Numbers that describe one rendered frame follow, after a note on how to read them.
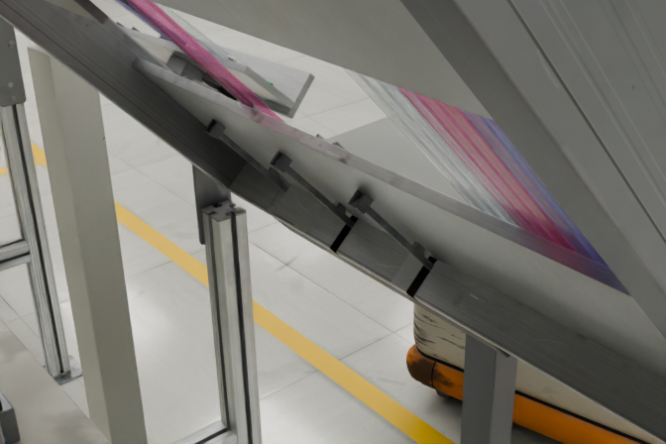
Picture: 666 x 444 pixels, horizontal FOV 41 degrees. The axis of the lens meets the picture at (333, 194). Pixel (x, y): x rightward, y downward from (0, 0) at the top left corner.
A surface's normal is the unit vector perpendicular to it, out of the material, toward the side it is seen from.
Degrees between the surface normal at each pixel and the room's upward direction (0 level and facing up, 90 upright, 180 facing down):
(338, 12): 133
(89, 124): 90
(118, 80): 90
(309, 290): 0
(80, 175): 90
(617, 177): 90
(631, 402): 42
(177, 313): 0
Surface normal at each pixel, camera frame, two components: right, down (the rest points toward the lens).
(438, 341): -0.60, 0.35
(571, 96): 0.63, 0.32
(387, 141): -0.02, -0.90
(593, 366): -0.54, -0.48
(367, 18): -0.56, 0.82
